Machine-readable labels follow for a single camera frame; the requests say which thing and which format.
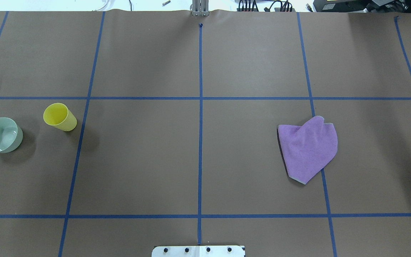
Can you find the purple cloth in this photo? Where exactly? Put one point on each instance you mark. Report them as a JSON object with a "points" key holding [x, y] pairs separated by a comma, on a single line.
{"points": [[308, 148]]}

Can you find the yellow plastic cup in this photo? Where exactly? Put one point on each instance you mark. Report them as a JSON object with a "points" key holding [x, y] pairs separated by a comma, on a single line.
{"points": [[59, 116]]}

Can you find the green ceramic bowl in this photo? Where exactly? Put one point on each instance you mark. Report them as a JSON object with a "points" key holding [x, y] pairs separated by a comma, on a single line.
{"points": [[11, 135]]}

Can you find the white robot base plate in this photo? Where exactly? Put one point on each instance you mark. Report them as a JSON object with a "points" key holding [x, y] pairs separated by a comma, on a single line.
{"points": [[199, 251]]}

